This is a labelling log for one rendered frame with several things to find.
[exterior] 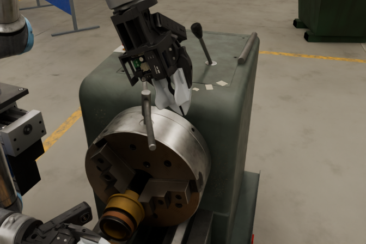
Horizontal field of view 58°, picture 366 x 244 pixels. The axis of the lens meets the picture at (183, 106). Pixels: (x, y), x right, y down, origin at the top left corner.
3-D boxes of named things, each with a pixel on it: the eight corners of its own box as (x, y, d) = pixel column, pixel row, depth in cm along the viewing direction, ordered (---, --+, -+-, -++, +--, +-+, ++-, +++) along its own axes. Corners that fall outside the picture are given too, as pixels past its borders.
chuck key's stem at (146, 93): (141, 130, 81) (140, 89, 75) (151, 129, 81) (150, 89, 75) (142, 135, 79) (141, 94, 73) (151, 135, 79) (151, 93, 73)
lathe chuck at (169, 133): (104, 188, 102) (96, 101, 85) (202, 214, 95) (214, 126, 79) (89, 209, 94) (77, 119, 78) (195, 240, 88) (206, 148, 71)
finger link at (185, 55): (172, 93, 58) (153, 47, 54) (176, 88, 59) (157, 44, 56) (197, 87, 56) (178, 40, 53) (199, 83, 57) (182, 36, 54)
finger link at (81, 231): (98, 254, 66) (61, 242, 68) (103, 246, 68) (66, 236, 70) (96, 238, 64) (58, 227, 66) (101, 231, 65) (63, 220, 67)
